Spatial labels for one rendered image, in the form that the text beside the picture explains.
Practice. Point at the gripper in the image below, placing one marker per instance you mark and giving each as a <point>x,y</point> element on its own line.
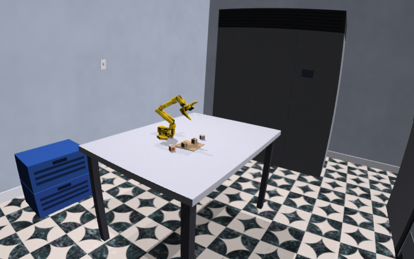
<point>187,107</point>

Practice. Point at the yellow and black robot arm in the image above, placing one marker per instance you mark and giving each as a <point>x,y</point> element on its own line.
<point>164,132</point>

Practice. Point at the tan square mat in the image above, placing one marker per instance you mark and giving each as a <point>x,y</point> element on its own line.
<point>191,147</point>

